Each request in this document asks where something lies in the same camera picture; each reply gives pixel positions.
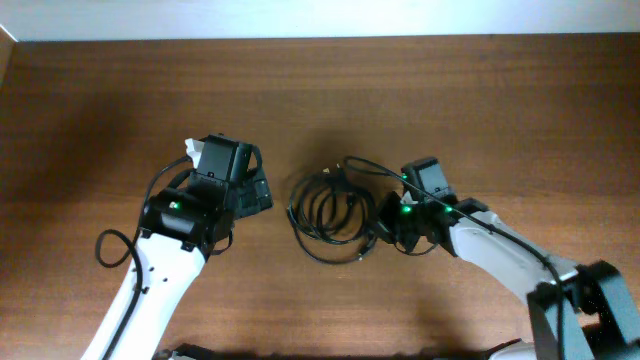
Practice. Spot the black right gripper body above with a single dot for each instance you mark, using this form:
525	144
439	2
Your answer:
388	220

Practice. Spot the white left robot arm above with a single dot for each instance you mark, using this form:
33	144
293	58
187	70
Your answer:
218	181

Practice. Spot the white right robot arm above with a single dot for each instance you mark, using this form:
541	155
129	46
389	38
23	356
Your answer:
576	311

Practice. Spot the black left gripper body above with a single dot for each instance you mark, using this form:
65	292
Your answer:
255	196

